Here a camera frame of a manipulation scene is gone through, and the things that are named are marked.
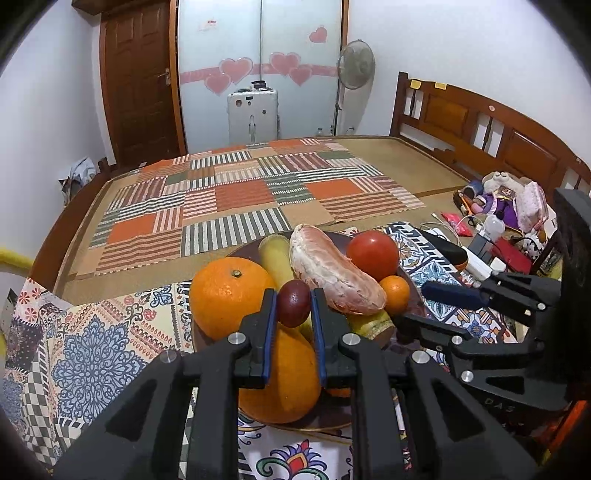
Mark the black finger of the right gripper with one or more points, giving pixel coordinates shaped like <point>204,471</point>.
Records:
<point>520,297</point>
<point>465,355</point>

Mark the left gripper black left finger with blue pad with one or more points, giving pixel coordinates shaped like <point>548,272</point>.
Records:
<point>180,403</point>

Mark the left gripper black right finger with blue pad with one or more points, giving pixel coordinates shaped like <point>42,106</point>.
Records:
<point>411,419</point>

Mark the small orange mandarin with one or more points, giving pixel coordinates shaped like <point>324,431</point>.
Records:
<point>398,294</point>
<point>340,392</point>

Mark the pile of toys and clutter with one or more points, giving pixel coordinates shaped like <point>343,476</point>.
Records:
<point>509,224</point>

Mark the large front orange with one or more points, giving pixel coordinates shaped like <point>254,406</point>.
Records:
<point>294,386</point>

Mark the large orange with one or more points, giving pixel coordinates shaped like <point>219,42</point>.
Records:
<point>294,386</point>
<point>226,290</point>

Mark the patterned patchwork tablecloth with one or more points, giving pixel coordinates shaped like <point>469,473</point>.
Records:
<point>66,363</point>

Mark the red tomato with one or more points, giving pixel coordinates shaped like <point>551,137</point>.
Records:
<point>375,253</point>

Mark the wooden bed headboard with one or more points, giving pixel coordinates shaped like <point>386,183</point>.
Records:
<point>476,135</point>

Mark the large back orange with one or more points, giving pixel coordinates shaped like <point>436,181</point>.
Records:
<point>226,290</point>

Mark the yellow foam tube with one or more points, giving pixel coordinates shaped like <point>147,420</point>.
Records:
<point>15,260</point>

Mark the striped patchwork bed mat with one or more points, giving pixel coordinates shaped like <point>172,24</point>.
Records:
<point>204,202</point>

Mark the clothes pile on chair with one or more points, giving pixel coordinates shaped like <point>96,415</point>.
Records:
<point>79,175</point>

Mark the standing electric fan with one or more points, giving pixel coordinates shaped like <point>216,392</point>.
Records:
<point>356,71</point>

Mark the white metal appliance box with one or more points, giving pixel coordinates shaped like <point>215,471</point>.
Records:
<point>253,114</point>

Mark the frosted wardrobe sliding doors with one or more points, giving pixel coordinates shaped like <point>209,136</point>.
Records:
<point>225,46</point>

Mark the brown wooden door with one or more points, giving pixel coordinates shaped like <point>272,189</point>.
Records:
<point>139,81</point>

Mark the wooden bed frame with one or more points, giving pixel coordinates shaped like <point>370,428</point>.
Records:
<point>420,173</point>

